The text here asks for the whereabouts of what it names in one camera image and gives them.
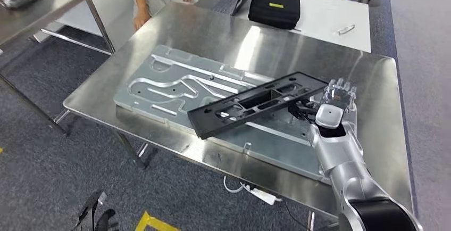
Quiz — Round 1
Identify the black case with yellow label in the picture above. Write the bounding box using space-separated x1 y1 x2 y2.
247 0 301 30

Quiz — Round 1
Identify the yellow floor tape square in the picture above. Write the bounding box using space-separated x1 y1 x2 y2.
135 211 181 231

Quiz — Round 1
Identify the white low platform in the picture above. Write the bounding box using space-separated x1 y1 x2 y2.
56 0 149 52

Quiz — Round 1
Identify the small metal handle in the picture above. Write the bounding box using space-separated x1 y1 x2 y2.
336 24 356 36

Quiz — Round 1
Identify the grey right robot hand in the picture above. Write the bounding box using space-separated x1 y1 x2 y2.
319 78 357 112

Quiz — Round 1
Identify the white table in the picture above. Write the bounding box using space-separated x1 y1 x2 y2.
197 0 372 53

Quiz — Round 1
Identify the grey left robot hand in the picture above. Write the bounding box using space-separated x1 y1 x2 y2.
94 209 119 231

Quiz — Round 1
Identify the white power strip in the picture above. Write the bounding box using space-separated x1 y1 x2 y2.
248 187 278 206

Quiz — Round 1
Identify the steel workbench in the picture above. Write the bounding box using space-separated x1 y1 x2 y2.
53 2 416 231

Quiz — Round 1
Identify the metal fixture plate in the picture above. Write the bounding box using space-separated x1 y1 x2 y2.
112 44 333 184

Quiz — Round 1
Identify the steel side table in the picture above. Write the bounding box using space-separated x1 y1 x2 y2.
0 0 117 57

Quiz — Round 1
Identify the person's right hand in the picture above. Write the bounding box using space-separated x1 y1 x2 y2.
133 9 152 31

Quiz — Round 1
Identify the black plastic frame part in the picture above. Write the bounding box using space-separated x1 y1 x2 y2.
187 71 329 141

